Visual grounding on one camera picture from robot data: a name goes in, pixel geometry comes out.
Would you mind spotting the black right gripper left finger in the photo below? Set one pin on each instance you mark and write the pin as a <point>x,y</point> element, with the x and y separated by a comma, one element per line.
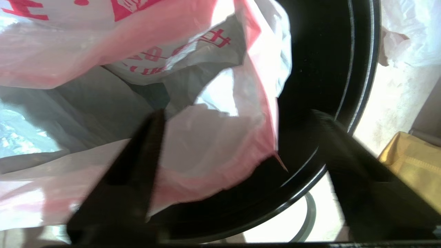
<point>120,199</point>

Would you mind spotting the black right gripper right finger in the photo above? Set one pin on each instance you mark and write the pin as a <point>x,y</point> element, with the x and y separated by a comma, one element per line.
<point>379,206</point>

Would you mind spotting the white red-printed plastic bag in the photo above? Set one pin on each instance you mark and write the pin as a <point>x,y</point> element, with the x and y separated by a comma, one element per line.
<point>213,144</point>

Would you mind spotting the yellow fabric bag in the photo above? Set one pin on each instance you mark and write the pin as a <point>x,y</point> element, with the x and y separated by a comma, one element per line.
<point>413,165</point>

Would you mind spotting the black round trash bin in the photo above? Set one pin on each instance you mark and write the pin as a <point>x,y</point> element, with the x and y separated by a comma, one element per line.
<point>317,69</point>

